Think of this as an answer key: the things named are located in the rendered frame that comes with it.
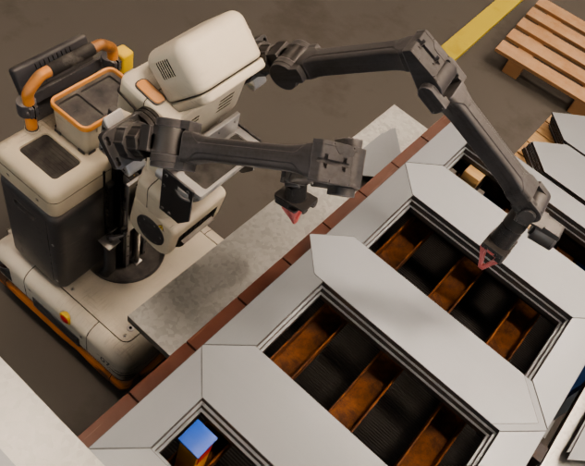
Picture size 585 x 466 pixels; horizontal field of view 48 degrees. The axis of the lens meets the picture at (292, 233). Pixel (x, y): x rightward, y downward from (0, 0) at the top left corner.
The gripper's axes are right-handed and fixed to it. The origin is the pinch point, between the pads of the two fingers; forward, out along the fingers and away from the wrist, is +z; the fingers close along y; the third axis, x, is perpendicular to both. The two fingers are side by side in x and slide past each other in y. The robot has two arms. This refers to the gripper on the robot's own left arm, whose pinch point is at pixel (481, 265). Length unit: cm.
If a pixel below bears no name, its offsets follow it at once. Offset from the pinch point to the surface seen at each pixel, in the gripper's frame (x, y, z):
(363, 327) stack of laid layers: 13.0, -23.3, 21.6
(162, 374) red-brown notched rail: 39, -67, 32
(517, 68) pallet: 60, 242, 37
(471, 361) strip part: -12.9, -12.6, 16.4
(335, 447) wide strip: -1, -54, 26
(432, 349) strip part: -3.5, -17.6, 17.3
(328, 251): 33.4, -15.4, 15.7
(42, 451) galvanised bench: 36, -104, 17
